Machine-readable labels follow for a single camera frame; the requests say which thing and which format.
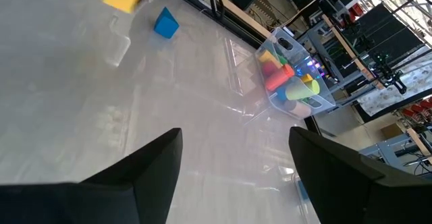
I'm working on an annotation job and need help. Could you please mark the clear plastic bin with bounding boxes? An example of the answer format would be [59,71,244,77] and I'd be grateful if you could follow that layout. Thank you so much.
[254,27,337,120]

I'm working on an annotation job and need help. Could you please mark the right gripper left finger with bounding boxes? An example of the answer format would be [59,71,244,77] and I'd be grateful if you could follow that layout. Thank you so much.
[0,128,184,224]

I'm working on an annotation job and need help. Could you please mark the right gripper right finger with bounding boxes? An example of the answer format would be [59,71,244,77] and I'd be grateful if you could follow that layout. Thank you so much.
[289,126,432,224]

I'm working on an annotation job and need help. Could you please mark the black wall panel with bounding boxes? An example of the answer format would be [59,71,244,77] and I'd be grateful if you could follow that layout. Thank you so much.
[357,3,425,63]

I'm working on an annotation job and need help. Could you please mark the light green cylinder block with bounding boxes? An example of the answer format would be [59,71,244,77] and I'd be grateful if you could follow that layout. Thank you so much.
[286,78,321,102]

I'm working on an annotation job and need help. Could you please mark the small cardboard box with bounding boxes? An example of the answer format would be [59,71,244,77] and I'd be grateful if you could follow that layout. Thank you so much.
[380,122,405,140]

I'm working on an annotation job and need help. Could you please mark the blue triangular block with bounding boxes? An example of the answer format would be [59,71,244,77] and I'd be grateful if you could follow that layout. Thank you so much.
[153,6,180,40]

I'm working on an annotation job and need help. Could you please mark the blue cylinder block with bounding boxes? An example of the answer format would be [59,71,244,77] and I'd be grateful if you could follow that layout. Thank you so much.
[275,88,288,103]

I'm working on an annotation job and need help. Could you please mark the black cable bundle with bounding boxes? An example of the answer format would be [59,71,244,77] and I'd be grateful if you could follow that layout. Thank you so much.
[197,0,226,22]

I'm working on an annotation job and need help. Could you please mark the tan wooden cylinder block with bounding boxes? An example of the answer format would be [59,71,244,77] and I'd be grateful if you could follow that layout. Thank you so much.
[283,99,312,117]

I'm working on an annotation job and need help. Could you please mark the red cylinder block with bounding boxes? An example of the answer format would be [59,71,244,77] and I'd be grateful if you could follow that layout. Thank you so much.
[265,64,296,92]
[262,61,279,77]

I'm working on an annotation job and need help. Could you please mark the grey workbench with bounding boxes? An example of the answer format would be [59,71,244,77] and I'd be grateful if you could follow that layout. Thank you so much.
[358,132,432,177]

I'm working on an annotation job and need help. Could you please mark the red storage bin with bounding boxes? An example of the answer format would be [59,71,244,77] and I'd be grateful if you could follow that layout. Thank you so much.
[400,97,432,127]

